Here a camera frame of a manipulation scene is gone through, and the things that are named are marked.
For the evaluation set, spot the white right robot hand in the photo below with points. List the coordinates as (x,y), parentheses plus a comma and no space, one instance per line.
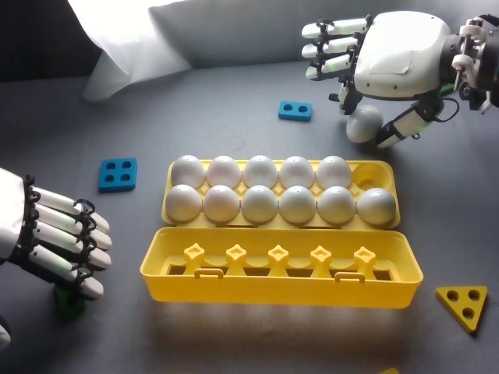
(397,50)

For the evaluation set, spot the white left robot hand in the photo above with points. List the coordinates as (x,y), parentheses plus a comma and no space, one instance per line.
(50,230)

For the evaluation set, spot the white toy egg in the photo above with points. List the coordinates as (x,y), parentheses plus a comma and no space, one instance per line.
(297,204)
(296,171)
(184,203)
(259,204)
(337,205)
(376,206)
(188,170)
(362,124)
(223,171)
(333,170)
(260,170)
(221,204)

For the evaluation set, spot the yellow egg carton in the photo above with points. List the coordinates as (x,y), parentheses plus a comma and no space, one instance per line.
(273,294)

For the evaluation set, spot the green one-hole block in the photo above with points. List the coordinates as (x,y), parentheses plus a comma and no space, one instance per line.
(68,305)

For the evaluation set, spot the blue four-hole block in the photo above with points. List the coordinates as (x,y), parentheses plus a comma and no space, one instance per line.
(117,186)

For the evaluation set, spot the blue two-hole block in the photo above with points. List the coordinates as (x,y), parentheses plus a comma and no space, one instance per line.
(295,116)

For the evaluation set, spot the grey table cloth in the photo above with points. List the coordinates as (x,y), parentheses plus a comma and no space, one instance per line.
(234,97)

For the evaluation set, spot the white cloth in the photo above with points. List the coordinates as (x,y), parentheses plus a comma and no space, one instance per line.
(117,39)

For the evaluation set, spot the yellow triangle block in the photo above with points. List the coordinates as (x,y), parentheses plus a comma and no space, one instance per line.
(473,317)

